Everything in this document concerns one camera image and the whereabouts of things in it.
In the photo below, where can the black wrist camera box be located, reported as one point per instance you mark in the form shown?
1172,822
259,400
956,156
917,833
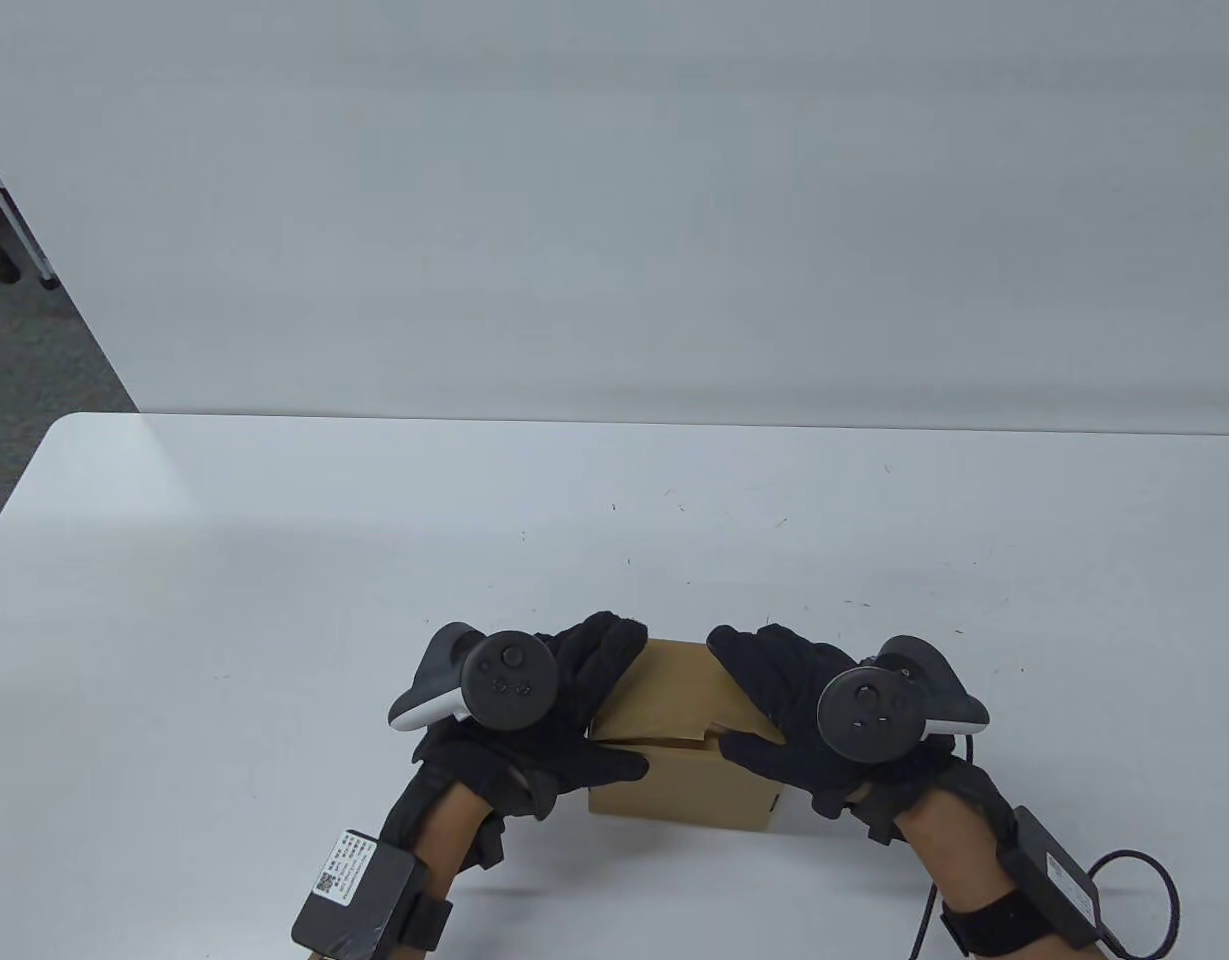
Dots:
354,890
1059,880

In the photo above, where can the white metal cart frame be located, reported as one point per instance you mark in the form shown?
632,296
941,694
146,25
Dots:
20,225

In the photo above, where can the person's right hand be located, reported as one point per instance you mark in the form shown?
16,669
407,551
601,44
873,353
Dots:
774,680

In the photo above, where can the person's left hand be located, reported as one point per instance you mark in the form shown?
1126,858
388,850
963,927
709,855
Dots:
574,680

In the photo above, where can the person's right forearm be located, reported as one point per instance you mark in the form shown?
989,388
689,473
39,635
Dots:
964,850

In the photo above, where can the brown cardboard mailer box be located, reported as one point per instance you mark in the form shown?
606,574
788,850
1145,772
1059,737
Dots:
674,790

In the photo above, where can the grey white controller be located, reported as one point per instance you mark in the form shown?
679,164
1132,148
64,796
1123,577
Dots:
869,715
504,680

